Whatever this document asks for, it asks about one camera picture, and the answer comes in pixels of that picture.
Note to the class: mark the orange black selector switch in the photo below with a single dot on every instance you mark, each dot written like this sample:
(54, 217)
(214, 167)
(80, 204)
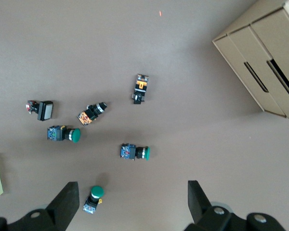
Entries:
(140, 85)
(85, 118)

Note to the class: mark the brown cardboard box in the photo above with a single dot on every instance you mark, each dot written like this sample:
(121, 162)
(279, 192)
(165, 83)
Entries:
(250, 48)

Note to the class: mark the green push button switch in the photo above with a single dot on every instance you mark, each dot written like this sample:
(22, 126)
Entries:
(74, 136)
(97, 191)
(127, 152)

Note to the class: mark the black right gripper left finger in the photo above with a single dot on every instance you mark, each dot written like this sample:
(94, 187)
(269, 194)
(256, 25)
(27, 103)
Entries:
(60, 211)

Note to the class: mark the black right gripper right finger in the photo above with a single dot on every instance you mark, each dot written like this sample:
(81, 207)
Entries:
(207, 216)

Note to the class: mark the black red switch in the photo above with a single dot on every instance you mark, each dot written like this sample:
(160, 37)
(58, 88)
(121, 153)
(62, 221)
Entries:
(45, 110)

